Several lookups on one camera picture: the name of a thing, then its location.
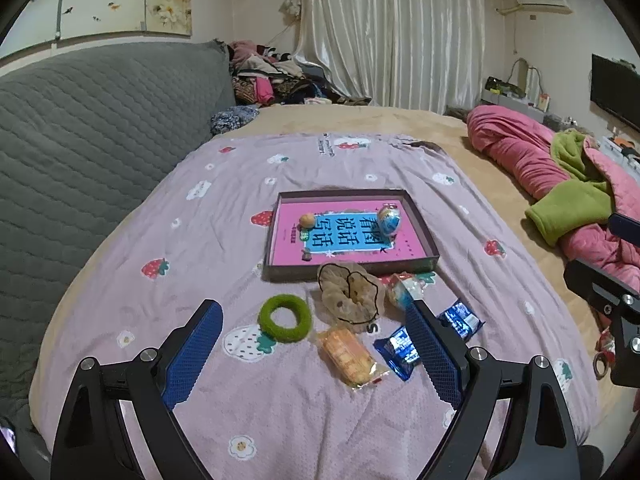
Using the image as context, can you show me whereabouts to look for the green fleece blanket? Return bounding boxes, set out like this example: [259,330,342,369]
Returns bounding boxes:
[524,129,614,249]

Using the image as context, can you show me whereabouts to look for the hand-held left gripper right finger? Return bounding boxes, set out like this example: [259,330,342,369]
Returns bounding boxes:
[405,299,581,480]

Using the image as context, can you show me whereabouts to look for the white satin curtain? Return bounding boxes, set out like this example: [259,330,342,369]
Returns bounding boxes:
[292,0,486,116]

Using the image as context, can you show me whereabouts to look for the black flat television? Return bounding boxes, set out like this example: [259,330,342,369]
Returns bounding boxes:
[590,53,640,134]

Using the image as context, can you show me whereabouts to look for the blue snack packet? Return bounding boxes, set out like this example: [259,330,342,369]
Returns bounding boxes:
[373,325,426,382]
[437,299,486,344]

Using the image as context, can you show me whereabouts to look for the pink and blue book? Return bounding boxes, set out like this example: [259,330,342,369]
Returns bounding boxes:
[272,198,431,266]

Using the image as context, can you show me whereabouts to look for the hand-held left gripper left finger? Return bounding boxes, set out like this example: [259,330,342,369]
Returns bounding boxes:
[50,299,224,480]

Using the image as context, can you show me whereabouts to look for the blue globe egg toy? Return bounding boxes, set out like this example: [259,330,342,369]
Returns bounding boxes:
[377,204,403,236]

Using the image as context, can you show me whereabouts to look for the pile of clothes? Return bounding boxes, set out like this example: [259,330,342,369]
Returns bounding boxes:
[227,39,374,109]

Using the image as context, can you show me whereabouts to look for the pink quilt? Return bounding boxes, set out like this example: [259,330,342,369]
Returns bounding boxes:
[467,104,640,297]

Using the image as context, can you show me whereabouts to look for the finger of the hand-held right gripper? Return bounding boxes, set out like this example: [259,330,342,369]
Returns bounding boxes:
[609,212,640,249]
[563,258,640,317]

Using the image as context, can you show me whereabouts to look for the green fuzzy hair tie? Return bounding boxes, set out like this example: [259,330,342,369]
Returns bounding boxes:
[258,294,312,345]

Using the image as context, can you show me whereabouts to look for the grey quilted headboard cover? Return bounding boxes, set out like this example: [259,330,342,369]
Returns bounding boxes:
[0,39,237,413]

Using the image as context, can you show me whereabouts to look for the blue floral cloth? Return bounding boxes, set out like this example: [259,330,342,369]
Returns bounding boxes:
[209,107,261,136]

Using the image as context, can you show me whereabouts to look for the beige brown hair scrunchie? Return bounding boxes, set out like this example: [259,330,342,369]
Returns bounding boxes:
[317,261,386,326]

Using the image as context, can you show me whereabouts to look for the shallow purple cardboard box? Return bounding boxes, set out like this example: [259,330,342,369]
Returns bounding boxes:
[262,188,441,284]

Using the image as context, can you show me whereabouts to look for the orange cracker packet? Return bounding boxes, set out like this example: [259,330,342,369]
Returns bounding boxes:
[314,326,391,392]

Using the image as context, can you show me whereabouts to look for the brown tape roll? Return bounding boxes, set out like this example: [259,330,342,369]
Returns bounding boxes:
[593,349,617,380]

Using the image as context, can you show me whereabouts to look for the pink strawberry printed blanket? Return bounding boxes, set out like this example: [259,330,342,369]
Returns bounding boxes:
[29,132,602,480]

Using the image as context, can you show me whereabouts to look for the cluttered grey side table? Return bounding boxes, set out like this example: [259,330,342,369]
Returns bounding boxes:
[481,57,557,122]

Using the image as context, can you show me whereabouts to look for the white red snack packet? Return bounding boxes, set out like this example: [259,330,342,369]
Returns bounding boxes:
[384,272,439,311]

